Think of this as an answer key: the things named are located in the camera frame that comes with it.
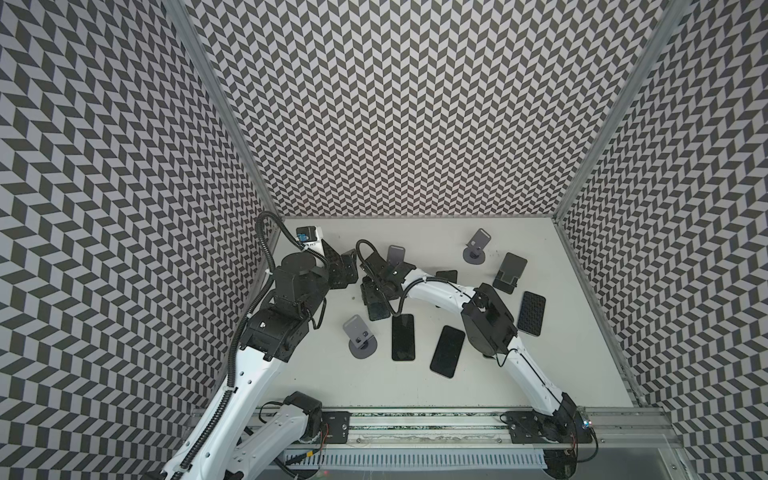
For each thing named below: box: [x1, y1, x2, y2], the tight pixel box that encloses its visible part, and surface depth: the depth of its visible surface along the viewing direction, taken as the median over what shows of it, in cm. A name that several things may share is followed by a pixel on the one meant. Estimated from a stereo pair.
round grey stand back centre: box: [387, 244, 405, 267], surface depth 99 cm
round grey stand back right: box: [462, 228, 492, 265], surface depth 104 cm
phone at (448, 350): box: [430, 325, 465, 379], surface depth 84 cm
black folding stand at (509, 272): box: [492, 252, 528, 295], surface depth 96 cm
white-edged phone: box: [392, 314, 415, 361], surface depth 90 cm
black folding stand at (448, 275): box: [435, 270, 458, 284], surface depth 92 cm
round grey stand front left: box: [343, 314, 378, 359], surface depth 83 cm
